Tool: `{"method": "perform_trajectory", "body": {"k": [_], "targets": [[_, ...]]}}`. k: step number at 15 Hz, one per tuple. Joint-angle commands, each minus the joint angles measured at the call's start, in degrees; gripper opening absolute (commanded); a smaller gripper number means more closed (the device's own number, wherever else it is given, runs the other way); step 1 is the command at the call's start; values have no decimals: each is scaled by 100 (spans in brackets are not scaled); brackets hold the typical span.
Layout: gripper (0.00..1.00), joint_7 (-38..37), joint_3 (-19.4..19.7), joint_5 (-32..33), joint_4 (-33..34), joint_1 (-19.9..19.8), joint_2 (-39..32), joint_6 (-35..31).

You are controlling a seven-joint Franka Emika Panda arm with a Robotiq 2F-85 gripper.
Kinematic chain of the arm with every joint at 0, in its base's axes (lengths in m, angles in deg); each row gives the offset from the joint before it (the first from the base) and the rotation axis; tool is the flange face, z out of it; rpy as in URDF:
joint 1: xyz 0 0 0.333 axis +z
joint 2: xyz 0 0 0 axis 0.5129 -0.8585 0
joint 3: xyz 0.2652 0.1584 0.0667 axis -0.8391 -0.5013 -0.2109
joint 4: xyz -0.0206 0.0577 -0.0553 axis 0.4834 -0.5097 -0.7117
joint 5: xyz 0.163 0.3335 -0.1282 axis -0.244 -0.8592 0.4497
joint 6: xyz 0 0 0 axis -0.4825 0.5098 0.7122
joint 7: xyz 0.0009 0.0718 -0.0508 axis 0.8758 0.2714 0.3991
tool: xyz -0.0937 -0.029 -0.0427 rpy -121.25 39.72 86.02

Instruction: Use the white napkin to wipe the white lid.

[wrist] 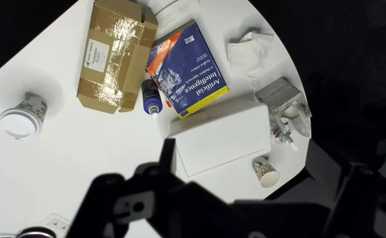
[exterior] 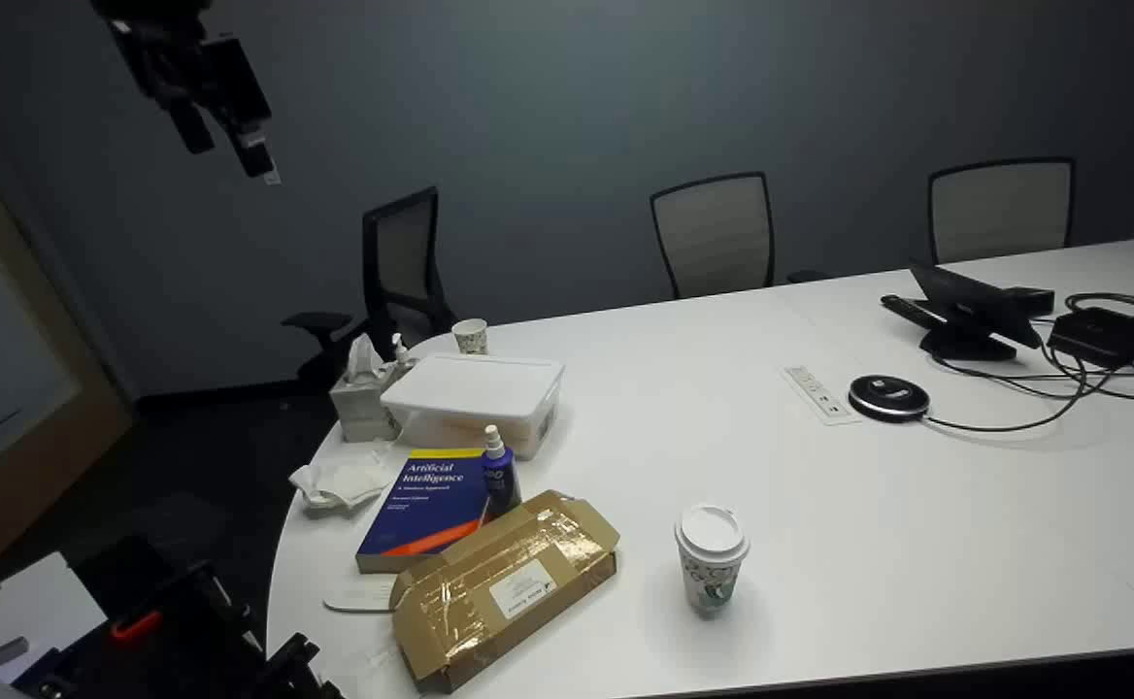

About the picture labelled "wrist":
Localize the brown cardboard box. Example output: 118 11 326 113
77 0 161 115

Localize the paper coffee cup white lid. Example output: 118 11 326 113
0 91 50 142

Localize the white container with lid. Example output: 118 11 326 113
170 97 274 179

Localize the small open paper cup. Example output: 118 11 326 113
252 155 282 189

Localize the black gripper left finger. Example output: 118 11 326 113
67 138 237 238

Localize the small purple bottle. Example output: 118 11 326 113
141 78 165 118

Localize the blue and yellow book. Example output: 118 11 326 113
146 20 232 121

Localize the white napkin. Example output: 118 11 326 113
225 28 277 82

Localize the white table power outlet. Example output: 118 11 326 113
39 213 75 236

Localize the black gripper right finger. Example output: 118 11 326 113
323 161 386 238

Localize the round black speaker puck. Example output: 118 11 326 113
15 226 51 238

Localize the grey metal clip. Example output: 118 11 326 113
254 77 314 148

